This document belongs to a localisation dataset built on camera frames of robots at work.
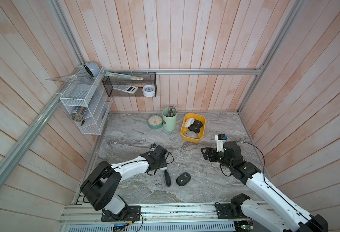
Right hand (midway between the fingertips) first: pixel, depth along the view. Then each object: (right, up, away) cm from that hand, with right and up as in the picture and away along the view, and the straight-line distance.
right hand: (205, 148), depth 80 cm
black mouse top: (-1, +10, +26) cm, 28 cm away
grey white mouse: (-4, +7, +21) cm, 22 cm away
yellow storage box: (+3, +6, +21) cm, 22 cm away
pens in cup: (-18, +24, +18) cm, 35 cm away
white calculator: (-50, +39, +18) cm, 65 cm away
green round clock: (-31, +16, +30) cm, 46 cm away
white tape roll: (-34, +36, +13) cm, 51 cm away
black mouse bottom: (-12, -19, +3) cm, 22 cm away
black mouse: (+2, +14, +30) cm, 33 cm away
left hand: (-26, -12, +9) cm, 30 cm away
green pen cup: (-20, +14, +23) cm, 34 cm away
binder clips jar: (-70, +18, -4) cm, 73 cm away
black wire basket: (-34, +47, +20) cm, 61 cm away
